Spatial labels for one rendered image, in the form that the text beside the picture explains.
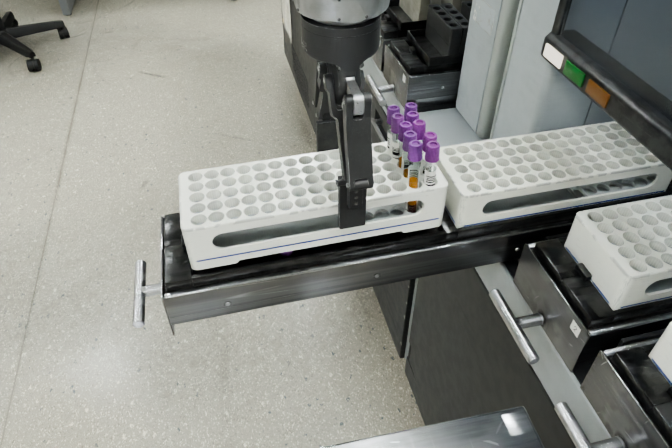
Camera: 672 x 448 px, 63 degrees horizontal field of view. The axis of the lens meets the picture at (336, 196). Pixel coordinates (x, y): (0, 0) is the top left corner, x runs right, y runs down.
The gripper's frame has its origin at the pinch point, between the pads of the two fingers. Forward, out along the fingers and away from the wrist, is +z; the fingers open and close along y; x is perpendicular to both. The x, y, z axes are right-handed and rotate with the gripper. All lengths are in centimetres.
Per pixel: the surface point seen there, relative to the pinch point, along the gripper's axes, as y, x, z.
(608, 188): 3.9, 34.6, 5.0
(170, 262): 2.7, -20.4, 5.9
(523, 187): 5.1, 21.1, 1.2
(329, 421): -15, 2, 88
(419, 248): 6.3, 8.2, 7.1
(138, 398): -33, -43, 88
